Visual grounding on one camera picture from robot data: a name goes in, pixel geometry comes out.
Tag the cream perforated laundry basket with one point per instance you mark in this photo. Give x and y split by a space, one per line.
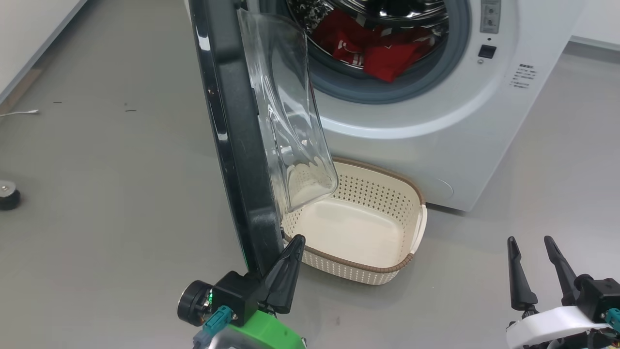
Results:
358 232

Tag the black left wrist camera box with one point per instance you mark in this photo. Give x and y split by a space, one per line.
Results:
237 295

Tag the red sports jersey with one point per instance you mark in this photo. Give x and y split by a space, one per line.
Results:
387 58

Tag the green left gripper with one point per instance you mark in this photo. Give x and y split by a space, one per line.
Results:
264 334

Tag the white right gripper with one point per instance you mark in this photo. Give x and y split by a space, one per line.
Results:
547 327

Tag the black round glass washer door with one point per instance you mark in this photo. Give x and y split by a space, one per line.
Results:
242 160

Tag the white front-load washing machine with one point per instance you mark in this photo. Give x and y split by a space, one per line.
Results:
436 126

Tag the black white patterned garment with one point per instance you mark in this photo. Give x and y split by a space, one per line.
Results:
310 7

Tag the black round floor foot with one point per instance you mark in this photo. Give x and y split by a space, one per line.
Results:
8 196

